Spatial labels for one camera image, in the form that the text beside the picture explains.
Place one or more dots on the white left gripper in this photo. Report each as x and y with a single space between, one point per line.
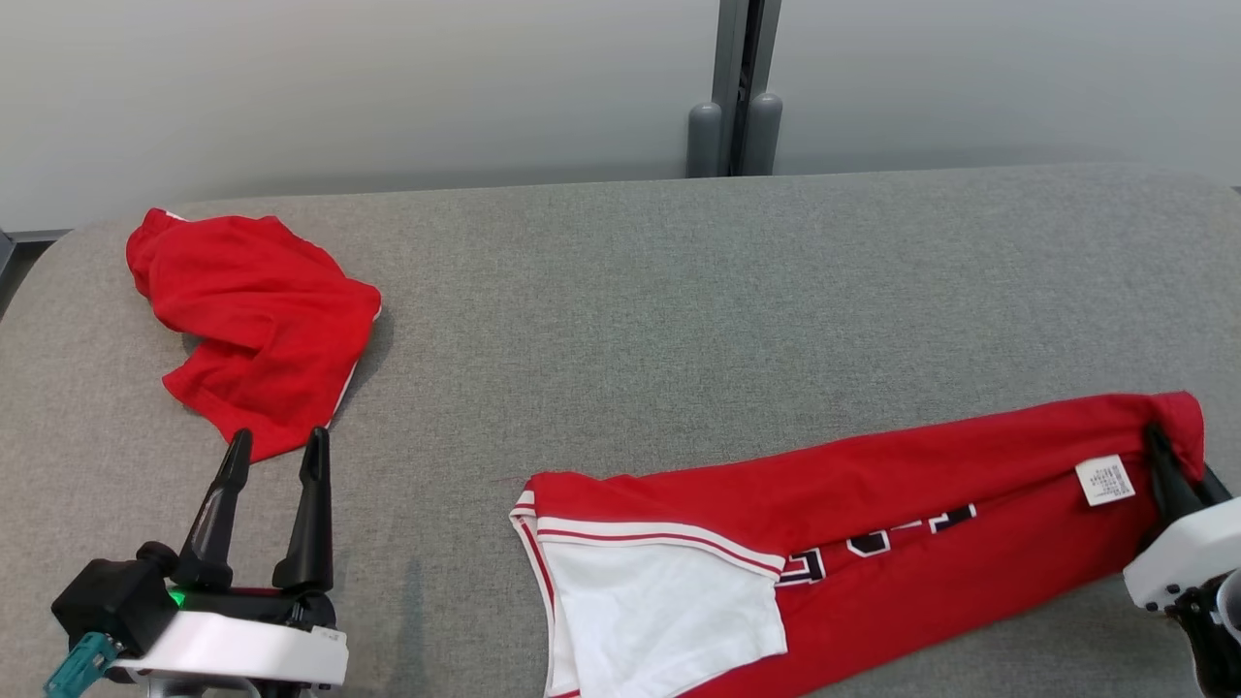
242 645

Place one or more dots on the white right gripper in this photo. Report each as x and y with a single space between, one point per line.
1188 567

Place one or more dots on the red shorts with white stripe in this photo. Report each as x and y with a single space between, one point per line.
252 330

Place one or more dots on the red and white basketball jersey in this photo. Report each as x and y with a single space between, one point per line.
921 582

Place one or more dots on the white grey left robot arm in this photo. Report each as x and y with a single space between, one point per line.
194 691

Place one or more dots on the pale grey partition panel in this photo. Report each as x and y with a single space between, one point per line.
339 87
1018 78

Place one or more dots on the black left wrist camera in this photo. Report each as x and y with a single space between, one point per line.
111 601

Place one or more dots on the teal left camera connector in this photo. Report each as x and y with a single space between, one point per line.
82 664

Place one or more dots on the grey partition post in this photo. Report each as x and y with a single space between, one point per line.
729 78

